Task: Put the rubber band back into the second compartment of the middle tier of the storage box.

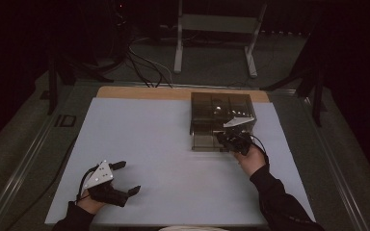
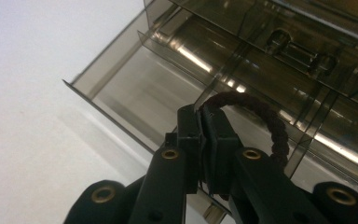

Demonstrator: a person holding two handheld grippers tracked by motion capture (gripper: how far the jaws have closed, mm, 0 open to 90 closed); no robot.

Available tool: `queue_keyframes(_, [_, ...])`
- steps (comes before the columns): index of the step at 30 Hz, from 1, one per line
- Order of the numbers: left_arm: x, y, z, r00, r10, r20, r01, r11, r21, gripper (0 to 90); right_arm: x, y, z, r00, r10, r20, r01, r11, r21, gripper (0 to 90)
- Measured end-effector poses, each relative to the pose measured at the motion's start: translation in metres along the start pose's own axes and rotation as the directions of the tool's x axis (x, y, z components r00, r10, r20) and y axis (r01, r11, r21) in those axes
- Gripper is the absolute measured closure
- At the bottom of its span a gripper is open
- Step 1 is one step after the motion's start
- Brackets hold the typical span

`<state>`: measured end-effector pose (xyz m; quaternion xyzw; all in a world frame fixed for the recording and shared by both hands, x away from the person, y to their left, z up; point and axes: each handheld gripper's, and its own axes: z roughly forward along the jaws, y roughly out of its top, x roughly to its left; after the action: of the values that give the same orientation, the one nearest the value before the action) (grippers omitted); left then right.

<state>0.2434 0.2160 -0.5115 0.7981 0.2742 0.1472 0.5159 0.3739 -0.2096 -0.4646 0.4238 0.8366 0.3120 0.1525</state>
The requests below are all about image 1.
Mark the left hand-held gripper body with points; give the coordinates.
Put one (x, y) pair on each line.
(107, 194)

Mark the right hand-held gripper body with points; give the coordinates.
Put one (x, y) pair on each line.
(236, 141)

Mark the dark transparent drawer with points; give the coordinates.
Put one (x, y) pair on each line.
(204, 141)

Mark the dark transparent drawer box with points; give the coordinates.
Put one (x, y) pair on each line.
(205, 106)

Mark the person's left hand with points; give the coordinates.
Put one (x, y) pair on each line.
(90, 205)

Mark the person's right hand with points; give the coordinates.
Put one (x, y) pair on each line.
(252, 160)

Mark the white table mat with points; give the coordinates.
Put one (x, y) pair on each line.
(141, 134)

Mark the black stand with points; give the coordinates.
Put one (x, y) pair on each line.
(52, 86)
(317, 96)

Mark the white metal stand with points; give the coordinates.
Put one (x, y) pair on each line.
(218, 24)

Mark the metal floor rail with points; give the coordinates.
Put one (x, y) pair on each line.
(19, 174)
(334, 166)

